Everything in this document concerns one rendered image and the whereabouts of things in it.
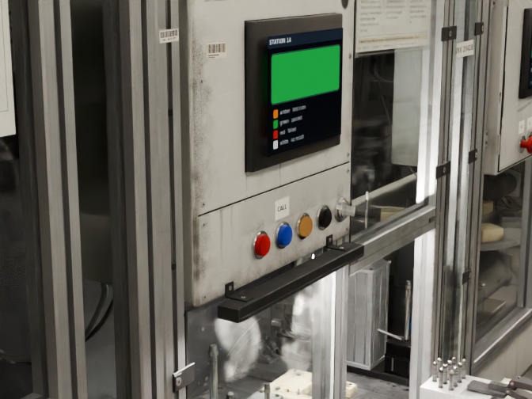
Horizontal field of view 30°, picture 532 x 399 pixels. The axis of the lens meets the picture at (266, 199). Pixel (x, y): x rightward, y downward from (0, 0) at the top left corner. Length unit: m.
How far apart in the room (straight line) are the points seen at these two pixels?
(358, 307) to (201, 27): 1.10
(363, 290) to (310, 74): 0.86
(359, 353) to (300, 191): 0.83
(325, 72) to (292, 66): 0.10
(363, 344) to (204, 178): 1.04
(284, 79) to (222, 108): 0.12
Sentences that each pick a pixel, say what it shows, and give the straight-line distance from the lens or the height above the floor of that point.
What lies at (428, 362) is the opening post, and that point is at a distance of 2.09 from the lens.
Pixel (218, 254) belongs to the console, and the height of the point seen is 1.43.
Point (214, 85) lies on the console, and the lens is 1.26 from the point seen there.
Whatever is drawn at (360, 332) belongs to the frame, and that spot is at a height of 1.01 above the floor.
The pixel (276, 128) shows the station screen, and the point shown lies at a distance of 1.35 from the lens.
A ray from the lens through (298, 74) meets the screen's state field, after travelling 1.39.
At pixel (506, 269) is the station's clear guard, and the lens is 2.54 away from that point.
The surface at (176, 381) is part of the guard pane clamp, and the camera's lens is 1.30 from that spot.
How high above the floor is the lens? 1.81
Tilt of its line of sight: 14 degrees down
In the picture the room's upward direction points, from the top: straight up
